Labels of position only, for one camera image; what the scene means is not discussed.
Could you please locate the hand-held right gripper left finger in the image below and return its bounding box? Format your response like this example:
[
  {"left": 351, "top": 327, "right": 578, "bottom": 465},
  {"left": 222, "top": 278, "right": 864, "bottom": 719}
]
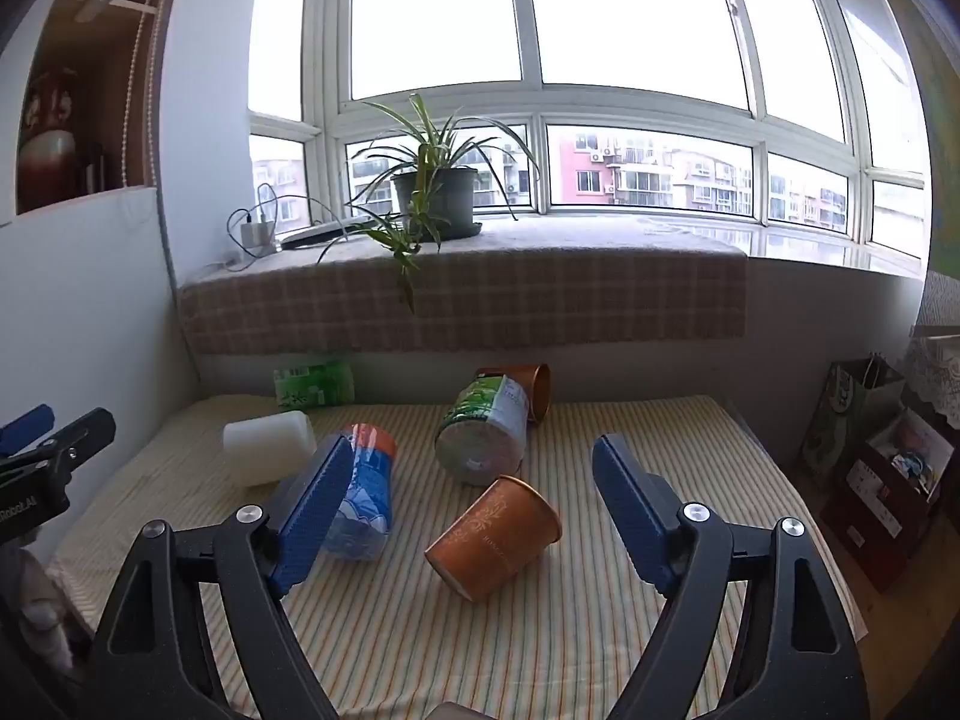
[{"left": 88, "top": 433, "right": 356, "bottom": 720}]

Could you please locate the flat grey device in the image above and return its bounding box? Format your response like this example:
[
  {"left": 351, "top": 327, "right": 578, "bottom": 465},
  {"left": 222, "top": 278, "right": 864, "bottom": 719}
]
[{"left": 279, "top": 216, "right": 385, "bottom": 248}]

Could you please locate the wooden shelf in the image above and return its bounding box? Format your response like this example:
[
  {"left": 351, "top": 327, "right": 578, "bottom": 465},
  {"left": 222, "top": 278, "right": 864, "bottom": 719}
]
[{"left": 15, "top": 0, "right": 185, "bottom": 215}]

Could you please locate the white beaded blind cord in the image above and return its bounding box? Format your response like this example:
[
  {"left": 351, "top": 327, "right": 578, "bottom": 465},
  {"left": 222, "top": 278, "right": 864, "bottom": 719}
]
[{"left": 118, "top": 0, "right": 175, "bottom": 188}]

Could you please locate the green tissue pack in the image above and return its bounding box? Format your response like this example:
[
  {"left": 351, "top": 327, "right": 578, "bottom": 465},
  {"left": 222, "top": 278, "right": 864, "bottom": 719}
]
[{"left": 273, "top": 359, "right": 356, "bottom": 410}]

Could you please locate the blue label plastic bottle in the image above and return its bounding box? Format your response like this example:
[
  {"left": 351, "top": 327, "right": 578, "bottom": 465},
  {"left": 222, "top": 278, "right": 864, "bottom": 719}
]
[{"left": 322, "top": 423, "right": 398, "bottom": 563}]

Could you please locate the red white vase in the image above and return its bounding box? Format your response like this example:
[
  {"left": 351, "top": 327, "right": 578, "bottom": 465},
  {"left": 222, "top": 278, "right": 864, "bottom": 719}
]
[{"left": 19, "top": 67, "right": 79, "bottom": 212}]

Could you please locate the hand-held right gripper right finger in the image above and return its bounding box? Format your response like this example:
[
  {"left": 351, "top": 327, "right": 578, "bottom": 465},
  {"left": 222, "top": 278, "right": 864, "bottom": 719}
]
[{"left": 592, "top": 433, "right": 871, "bottom": 720}]

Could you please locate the plaid windowsill cushion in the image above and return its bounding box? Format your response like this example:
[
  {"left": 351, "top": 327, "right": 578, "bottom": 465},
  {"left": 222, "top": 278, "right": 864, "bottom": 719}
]
[{"left": 178, "top": 229, "right": 749, "bottom": 356}]

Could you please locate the potted spider plant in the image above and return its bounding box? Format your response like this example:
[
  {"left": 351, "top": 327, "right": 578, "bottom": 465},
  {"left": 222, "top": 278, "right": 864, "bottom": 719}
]
[{"left": 298, "top": 94, "right": 541, "bottom": 314}]

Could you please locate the green label can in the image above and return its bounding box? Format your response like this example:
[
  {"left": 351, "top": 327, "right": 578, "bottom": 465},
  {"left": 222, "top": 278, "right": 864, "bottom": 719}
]
[{"left": 434, "top": 374, "right": 530, "bottom": 486}]

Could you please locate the white plastic container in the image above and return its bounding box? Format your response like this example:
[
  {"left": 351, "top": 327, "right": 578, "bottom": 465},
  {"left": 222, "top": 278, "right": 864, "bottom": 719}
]
[{"left": 223, "top": 410, "right": 318, "bottom": 488}]

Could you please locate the green paper bag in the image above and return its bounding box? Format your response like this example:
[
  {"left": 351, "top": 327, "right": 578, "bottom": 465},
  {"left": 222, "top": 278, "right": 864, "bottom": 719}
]
[{"left": 796, "top": 352, "right": 905, "bottom": 492}]

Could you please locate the brown paper cup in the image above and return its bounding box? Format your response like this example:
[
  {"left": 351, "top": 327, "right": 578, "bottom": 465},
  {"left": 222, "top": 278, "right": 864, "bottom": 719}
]
[{"left": 475, "top": 363, "right": 552, "bottom": 427}]

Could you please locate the white charger with cable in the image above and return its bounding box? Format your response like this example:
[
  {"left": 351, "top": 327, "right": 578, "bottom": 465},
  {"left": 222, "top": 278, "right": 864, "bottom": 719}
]
[{"left": 202, "top": 183, "right": 359, "bottom": 272}]

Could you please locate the dark red gift box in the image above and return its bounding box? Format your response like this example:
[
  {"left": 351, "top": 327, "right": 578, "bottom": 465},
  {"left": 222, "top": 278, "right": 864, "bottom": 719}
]
[{"left": 819, "top": 390, "right": 955, "bottom": 592}]

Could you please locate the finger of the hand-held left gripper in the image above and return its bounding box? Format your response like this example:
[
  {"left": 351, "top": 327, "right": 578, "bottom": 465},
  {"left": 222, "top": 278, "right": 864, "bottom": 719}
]
[
  {"left": 0, "top": 404, "right": 56, "bottom": 454},
  {"left": 0, "top": 408, "right": 117, "bottom": 478}
]

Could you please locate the lace cloth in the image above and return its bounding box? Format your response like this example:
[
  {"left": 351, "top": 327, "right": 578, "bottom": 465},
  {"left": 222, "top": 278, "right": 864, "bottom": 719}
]
[{"left": 903, "top": 268, "right": 960, "bottom": 428}]

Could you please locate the orange paper cup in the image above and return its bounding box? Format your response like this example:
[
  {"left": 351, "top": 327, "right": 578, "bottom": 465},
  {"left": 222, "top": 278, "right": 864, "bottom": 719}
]
[{"left": 424, "top": 475, "right": 563, "bottom": 604}]

